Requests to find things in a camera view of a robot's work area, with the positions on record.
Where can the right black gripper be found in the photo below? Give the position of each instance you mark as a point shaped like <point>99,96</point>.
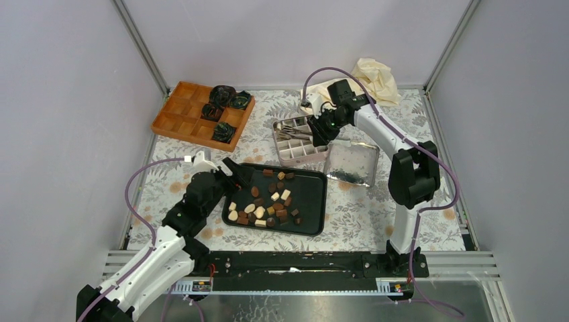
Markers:
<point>320,135</point>

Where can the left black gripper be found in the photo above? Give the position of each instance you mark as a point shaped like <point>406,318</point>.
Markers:
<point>242,178</point>

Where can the pink grid box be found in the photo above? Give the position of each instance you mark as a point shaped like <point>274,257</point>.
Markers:
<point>296,152</point>

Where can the metal serving tongs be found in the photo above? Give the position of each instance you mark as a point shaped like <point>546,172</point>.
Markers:
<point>290,133</point>

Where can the black plastic tray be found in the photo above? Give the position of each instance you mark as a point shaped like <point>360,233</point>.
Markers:
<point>301,214</point>

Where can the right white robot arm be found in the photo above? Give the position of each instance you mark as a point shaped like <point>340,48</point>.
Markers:
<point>414,175</point>

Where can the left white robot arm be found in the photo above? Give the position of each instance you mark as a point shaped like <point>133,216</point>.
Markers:
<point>172,252</point>

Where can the white oval chocolate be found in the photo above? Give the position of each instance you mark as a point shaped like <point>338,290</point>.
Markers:
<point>250,208</point>

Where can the white chocolate piece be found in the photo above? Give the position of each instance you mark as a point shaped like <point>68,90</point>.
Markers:
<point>285,194</point>

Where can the silver metal tray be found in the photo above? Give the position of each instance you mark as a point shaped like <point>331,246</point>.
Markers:
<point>352,162</point>

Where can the dark paper cup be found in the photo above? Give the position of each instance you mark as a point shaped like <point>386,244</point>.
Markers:
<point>212,112</point>
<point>223,132</point>
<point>221,95</point>
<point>240,100</point>

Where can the cream cloth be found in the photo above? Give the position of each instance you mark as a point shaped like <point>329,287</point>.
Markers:
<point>375,76</point>

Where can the orange compartment box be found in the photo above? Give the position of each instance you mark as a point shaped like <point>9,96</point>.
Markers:
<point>180,117</point>

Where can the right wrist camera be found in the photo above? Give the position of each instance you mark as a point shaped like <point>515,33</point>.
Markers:
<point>312,105</point>

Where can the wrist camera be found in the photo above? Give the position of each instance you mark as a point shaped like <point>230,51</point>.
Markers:
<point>201,162</point>
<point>312,105</point>

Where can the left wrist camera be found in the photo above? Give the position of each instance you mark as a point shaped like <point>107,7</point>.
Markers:
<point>201,162</point>

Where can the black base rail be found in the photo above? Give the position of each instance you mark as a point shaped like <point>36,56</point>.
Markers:
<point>340,272</point>

